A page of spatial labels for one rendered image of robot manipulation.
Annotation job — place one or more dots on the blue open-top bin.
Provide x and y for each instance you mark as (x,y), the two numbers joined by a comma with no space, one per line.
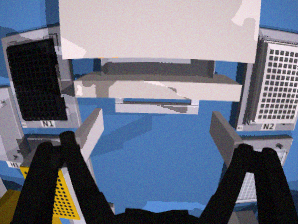
(295,200)

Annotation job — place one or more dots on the white label with black text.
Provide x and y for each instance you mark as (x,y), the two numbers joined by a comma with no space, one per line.
(13,164)

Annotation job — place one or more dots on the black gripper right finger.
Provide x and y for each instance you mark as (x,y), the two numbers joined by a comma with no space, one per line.
(274,200)

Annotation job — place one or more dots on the blue bench mat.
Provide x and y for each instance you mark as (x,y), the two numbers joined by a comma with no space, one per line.
(155,161)

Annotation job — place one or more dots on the yellow open-top bin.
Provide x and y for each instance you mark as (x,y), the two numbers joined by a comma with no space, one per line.
(8,204)

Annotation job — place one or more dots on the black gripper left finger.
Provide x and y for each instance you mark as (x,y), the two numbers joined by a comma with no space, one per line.
(36,201)

